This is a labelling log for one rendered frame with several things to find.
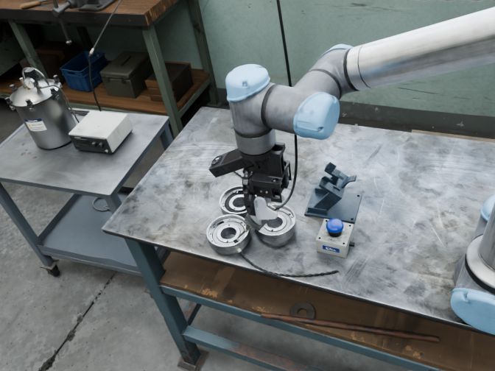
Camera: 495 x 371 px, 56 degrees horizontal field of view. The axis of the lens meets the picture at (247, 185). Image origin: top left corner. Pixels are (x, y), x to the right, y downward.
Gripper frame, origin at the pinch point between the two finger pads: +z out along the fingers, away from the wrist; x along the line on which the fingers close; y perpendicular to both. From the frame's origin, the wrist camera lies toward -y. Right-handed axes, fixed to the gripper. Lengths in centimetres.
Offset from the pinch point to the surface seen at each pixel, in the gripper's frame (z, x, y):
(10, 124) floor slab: 94, 126, -246
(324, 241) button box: 8.8, 2.9, 13.7
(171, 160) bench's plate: 13, 27, -40
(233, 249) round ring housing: 10.8, -3.0, -7.0
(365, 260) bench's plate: 13.3, 3.4, 23.1
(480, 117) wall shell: 83, 166, 58
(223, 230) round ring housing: 11.0, 2.3, -11.6
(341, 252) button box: 11.1, 2.6, 17.7
